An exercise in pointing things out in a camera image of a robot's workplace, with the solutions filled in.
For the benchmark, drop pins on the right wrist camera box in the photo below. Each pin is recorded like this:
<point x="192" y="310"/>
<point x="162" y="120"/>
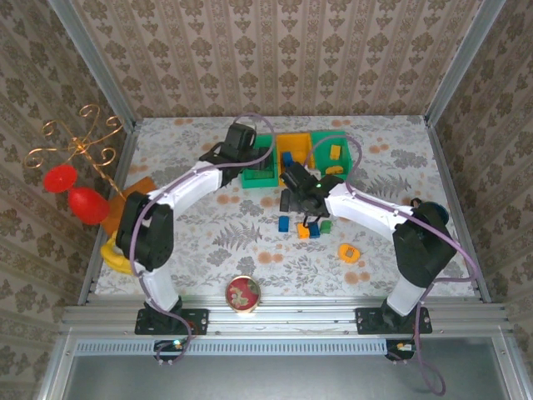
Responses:
<point x="315" y="171"/>

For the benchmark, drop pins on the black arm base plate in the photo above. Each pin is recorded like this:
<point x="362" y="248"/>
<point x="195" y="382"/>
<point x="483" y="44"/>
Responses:
<point x="200" y="321"/>
<point x="366" y="321"/>

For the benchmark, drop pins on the grey metal panel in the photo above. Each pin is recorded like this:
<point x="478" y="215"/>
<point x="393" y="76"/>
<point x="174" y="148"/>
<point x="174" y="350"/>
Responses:
<point x="270" y="379"/>

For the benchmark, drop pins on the aluminium side rail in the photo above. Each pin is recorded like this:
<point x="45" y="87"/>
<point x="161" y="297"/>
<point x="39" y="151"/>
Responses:
<point x="126" y="154"/>
<point x="440" y="158"/>

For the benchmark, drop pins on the round orange lego piece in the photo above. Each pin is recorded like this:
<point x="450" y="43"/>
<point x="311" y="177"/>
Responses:
<point x="349" y="253"/>

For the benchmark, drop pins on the floral patterned tablecloth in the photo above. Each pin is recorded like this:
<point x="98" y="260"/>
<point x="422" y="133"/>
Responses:
<point x="208" y="258"/>

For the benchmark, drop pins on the round red patterned dish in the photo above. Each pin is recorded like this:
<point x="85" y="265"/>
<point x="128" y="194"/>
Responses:
<point x="242" y="293"/>

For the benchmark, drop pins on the orange wooden block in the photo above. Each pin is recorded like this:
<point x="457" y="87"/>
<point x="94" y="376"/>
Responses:
<point x="139" y="187"/>

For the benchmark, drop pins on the aluminium front rail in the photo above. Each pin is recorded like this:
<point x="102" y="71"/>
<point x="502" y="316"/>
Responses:
<point x="291" y="321"/>

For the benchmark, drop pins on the dark blue bowl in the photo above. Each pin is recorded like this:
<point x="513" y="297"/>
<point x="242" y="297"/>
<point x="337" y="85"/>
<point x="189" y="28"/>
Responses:
<point x="444" y="213"/>

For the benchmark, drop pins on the blue lego brick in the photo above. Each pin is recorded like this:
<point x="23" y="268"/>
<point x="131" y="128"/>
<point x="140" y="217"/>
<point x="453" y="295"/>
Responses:
<point x="284" y="224"/>
<point x="314" y="232"/>
<point x="287" y="159"/>

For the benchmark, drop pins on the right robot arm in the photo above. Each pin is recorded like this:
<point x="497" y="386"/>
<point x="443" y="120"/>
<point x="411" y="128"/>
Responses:
<point x="366" y="208"/>

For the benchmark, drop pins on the orange plastic bin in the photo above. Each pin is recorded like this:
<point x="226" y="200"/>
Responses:
<point x="293" y="143"/>

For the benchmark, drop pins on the green plastic bin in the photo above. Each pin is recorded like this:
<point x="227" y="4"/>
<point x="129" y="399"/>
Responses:
<point x="341" y="160"/>
<point x="250" y="182"/>

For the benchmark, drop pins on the aluminium frame post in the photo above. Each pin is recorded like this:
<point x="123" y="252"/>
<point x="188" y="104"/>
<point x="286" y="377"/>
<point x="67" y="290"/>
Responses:
<point x="94" y="62"/>
<point x="462" y="62"/>

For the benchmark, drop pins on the small green lego brick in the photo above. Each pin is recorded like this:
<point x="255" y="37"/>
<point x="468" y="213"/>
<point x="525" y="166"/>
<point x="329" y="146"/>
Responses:
<point x="326" y="226"/>

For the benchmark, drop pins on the red plastic goblet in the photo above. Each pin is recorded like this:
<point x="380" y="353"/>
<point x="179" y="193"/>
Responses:
<point x="87" y="206"/>

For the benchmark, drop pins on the orange lego brick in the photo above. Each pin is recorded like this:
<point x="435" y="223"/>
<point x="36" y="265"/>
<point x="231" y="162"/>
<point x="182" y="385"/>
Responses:
<point x="302" y="230"/>
<point x="334" y="169"/>
<point x="334" y="152"/>

